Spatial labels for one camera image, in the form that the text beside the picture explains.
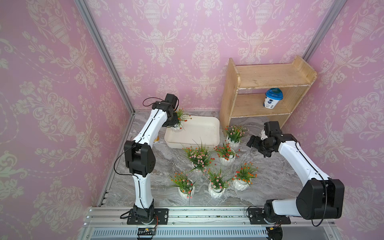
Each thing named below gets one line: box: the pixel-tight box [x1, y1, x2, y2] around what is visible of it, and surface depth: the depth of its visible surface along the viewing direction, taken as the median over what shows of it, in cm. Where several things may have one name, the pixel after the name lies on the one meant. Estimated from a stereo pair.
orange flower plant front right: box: [231, 161, 259, 191], surface depth 79 cm
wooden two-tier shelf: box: [219, 55, 317, 133], surface depth 85 cm
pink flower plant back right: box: [225, 125, 249, 151], surface depth 94 cm
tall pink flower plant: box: [182, 137, 217, 173], surface depth 81 cm
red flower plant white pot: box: [213, 140, 239, 167], surface depth 85 cm
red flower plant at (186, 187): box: [171, 169, 196, 199], surface depth 77 cm
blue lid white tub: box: [263, 88, 284, 110], surface depth 89 cm
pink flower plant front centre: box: [207, 168, 231, 199], surface depth 77 cm
